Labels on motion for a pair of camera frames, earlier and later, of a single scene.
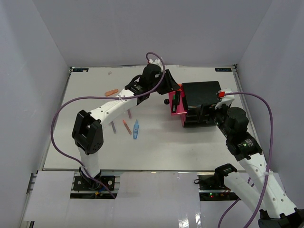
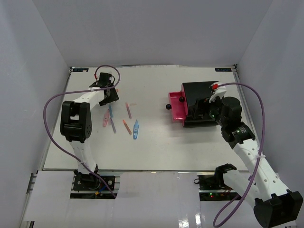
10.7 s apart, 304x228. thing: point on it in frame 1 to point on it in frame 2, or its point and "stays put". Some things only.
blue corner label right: (223, 70) stays put
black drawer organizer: (201, 96) stays put
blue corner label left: (86, 70) stays put
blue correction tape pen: (136, 129) stays put
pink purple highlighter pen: (129, 114) stays put
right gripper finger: (204, 114) to (198, 110)
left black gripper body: (153, 84) to (112, 84)
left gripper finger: (168, 83) to (112, 95)
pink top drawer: (180, 109) to (184, 95)
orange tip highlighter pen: (127, 127) stays put
